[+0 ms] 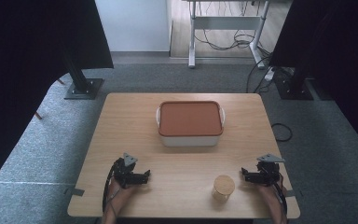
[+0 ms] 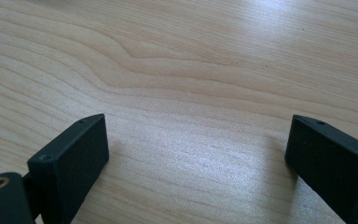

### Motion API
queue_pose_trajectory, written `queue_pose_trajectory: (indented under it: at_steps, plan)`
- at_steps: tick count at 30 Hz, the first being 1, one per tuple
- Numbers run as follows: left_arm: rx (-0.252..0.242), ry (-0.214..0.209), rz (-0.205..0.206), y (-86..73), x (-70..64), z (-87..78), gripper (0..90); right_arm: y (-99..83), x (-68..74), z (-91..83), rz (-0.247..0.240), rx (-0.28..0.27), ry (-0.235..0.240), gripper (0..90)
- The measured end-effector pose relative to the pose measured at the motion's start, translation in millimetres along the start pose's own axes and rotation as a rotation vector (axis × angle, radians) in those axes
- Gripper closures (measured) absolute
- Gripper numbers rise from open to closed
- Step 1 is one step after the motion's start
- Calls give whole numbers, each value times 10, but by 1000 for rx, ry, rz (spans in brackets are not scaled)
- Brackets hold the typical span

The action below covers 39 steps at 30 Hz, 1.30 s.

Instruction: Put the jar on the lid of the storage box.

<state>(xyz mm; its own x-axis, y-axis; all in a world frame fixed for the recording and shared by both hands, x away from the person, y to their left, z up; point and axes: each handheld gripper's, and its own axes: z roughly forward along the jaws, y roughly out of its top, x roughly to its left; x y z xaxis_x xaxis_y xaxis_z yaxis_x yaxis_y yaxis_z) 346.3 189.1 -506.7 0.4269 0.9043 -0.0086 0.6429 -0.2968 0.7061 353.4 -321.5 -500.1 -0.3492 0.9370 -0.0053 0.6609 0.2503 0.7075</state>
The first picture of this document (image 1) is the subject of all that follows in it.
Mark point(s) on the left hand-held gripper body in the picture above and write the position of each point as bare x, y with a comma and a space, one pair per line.
125, 174

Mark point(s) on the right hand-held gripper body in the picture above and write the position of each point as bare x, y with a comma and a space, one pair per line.
268, 172

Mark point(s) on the person's left hand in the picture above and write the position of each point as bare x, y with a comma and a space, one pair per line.
120, 190

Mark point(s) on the person's right hand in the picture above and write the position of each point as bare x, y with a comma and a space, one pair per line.
273, 191

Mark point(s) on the grey tape piece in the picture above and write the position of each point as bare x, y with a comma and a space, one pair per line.
74, 192
289, 193

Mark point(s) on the white storage box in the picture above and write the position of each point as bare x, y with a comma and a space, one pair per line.
189, 140

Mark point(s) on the orange box lid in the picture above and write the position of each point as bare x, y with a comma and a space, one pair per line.
190, 118

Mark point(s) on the black metal stand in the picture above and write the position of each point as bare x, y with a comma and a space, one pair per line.
82, 84
295, 87

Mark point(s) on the white floor tape line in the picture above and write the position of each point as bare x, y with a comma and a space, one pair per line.
31, 182

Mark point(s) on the white power strip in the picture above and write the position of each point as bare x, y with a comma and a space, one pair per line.
269, 74

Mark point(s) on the brown wooden leg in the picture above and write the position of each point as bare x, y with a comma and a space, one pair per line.
61, 81
38, 115

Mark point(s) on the black curtain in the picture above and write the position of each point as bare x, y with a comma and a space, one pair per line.
338, 62
21, 77

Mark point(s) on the white desk frame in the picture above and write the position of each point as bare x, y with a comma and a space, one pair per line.
225, 22

